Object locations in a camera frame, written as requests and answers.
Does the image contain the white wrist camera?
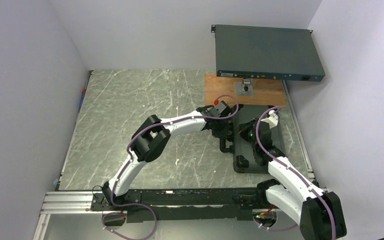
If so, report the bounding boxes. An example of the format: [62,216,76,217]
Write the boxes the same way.
[261,110,279,129]
[213,99,232,118]

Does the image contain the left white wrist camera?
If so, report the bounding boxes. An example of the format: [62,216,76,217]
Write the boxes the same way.
[213,99,232,118]

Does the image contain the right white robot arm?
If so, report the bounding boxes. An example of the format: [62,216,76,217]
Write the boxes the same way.
[237,118,347,240]

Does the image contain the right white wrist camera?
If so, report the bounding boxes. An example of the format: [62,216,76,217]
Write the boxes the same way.
[261,110,279,129]

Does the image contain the dark grey rack server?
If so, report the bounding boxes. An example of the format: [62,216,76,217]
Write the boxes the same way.
[211,24,326,82]

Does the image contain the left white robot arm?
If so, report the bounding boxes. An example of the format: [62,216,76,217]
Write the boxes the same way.
[102,101,243,210]

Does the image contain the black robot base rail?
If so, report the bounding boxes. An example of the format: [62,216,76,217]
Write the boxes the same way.
[89,187,275,223]

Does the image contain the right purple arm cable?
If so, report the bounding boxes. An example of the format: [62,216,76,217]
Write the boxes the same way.
[253,105,338,240]

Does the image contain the black poker set case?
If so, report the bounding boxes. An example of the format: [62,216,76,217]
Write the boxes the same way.
[219,104,286,174]

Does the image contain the wooden base board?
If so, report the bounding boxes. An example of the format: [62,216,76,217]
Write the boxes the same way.
[204,73,288,108]

